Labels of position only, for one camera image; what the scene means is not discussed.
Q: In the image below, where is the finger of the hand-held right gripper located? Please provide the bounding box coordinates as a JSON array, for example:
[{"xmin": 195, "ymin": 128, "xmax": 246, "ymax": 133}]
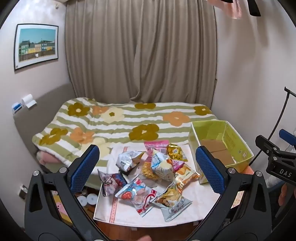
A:
[
  {"xmin": 279, "ymin": 129, "xmax": 296, "ymax": 146},
  {"xmin": 255, "ymin": 135, "xmax": 296, "ymax": 161}
]

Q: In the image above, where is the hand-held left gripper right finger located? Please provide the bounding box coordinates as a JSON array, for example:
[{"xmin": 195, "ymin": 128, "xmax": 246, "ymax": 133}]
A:
[{"xmin": 192, "ymin": 146, "xmax": 272, "ymax": 241}]

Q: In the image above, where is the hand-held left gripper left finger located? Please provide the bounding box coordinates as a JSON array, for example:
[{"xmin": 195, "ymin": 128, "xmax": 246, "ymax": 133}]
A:
[{"xmin": 24, "ymin": 144, "xmax": 109, "ymax": 241}]

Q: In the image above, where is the orange cake snack packet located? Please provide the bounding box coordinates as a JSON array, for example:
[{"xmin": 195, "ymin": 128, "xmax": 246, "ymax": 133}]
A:
[{"xmin": 172, "ymin": 166, "xmax": 201, "ymax": 197}]

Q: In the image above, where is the dark purple snack packet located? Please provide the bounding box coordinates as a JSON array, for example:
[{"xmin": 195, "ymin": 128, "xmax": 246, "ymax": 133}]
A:
[{"xmin": 97, "ymin": 169, "xmax": 127, "ymax": 197}]

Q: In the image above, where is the small pink snack packet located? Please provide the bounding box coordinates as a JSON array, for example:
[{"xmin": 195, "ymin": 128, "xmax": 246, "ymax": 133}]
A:
[{"xmin": 172, "ymin": 159, "xmax": 185, "ymax": 172}]

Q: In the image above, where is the gold snack packet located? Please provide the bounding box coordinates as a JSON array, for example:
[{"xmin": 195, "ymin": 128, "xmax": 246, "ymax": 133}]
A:
[{"xmin": 167, "ymin": 144, "xmax": 188, "ymax": 162}]

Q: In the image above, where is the green cardboard box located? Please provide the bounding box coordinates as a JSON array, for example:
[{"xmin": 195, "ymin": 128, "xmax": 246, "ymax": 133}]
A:
[{"xmin": 188, "ymin": 120, "xmax": 254, "ymax": 185}]

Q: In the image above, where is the silver white snack packet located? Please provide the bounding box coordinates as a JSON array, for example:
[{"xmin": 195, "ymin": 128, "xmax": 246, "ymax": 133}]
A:
[{"xmin": 116, "ymin": 151, "xmax": 145, "ymax": 176}]

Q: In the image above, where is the blue and white snack packet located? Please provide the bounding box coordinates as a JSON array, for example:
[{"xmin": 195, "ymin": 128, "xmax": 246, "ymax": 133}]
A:
[{"xmin": 151, "ymin": 149, "xmax": 176, "ymax": 183}]

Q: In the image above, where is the white chips snack packet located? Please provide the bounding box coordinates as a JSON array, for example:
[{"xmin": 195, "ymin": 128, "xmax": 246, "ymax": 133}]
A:
[{"xmin": 153, "ymin": 183, "xmax": 193, "ymax": 222}]

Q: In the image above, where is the pink and white snack packet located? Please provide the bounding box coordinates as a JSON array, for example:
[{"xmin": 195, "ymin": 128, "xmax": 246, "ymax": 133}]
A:
[{"xmin": 144, "ymin": 140, "xmax": 170, "ymax": 163}]

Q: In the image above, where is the red white blue snack packet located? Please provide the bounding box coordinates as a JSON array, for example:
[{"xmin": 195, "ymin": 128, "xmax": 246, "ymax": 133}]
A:
[{"xmin": 115, "ymin": 177, "xmax": 162, "ymax": 217}]

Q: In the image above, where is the clear waffle snack packet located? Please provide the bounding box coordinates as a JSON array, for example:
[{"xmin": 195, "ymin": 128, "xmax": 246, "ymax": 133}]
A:
[{"xmin": 141, "ymin": 161, "xmax": 162, "ymax": 181}]

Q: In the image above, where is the person's right hand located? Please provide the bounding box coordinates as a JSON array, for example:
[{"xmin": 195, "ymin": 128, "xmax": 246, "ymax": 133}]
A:
[{"xmin": 278, "ymin": 183, "xmax": 296, "ymax": 209}]

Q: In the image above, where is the white patterned towel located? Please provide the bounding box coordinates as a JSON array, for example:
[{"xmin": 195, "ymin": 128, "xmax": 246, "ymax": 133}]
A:
[{"xmin": 94, "ymin": 142, "xmax": 222, "ymax": 227}]

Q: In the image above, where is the pink pillow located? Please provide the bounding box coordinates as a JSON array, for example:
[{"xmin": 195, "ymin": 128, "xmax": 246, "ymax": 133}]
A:
[{"xmin": 36, "ymin": 150, "xmax": 68, "ymax": 167}]

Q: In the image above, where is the pink and yellow cartoon bag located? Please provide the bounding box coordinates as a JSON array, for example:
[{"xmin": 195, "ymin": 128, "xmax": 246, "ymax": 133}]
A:
[{"xmin": 51, "ymin": 193, "xmax": 74, "ymax": 226}]

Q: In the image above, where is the floral striped blanket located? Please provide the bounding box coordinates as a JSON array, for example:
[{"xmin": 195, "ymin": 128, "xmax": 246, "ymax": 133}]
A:
[{"xmin": 32, "ymin": 98, "xmax": 214, "ymax": 169}]

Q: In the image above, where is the grey bed headboard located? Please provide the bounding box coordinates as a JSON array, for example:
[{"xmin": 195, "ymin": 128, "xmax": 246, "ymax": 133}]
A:
[{"xmin": 13, "ymin": 83, "xmax": 77, "ymax": 168}]

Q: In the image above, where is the beige curtain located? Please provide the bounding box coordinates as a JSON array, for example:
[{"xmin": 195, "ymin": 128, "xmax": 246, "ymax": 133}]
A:
[{"xmin": 65, "ymin": 0, "xmax": 218, "ymax": 109}]

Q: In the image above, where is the pink hanging garment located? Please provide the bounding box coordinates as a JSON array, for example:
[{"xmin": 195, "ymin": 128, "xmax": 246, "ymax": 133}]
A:
[{"xmin": 207, "ymin": 0, "xmax": 243, "ymax": 19}]

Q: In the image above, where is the black cable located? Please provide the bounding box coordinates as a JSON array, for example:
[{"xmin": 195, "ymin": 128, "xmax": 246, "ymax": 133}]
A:
[{"xmin": 248, "ymin": 87, "xmax": 296, "ymax": 166}]

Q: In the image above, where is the wall socket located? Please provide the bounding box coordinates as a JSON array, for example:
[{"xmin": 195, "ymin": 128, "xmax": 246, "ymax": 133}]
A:
[{"xmin": 18, "ymin": 184, "xmax": 28, "ymax": 200}]

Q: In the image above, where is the blue and white wall item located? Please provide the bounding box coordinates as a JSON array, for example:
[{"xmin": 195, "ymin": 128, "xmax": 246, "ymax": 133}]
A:
[{"xmin": 12, "ymin": 102, "xmax": 25, "ymax": 114}]

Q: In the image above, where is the framed wall picture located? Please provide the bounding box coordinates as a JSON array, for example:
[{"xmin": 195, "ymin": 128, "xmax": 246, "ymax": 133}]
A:
[{"xmin": 14, "ymin": 23, "xmax": 59, "ymax": 71}]

